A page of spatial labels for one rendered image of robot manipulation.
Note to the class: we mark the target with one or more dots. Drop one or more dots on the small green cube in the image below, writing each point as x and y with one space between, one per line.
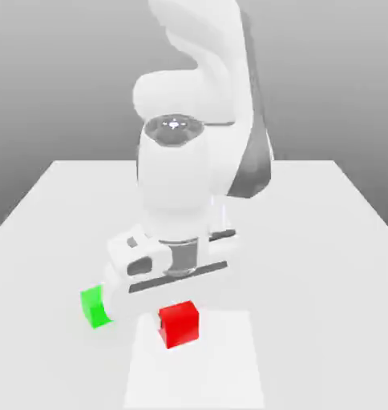
93 307

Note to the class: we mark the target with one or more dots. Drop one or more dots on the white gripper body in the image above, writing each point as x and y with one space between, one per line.
139 301

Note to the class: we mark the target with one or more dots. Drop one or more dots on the small red cube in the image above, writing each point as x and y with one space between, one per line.
181 323

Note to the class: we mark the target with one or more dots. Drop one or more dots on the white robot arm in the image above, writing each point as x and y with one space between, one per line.
171 179

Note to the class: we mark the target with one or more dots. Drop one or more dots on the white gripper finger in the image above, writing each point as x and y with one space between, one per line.
150 323

